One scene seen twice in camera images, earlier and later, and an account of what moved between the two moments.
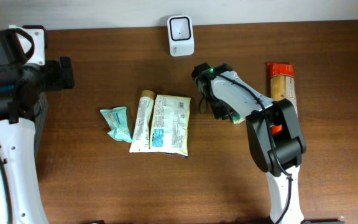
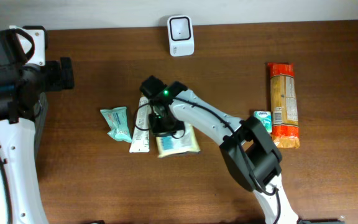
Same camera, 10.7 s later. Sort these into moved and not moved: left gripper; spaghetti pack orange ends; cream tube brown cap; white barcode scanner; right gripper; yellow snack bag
Moved: right gripper; yellow snack bag
Not moved: left gripper; white barcode scanner; spaghetti pack orange ends; cream tube brown cap
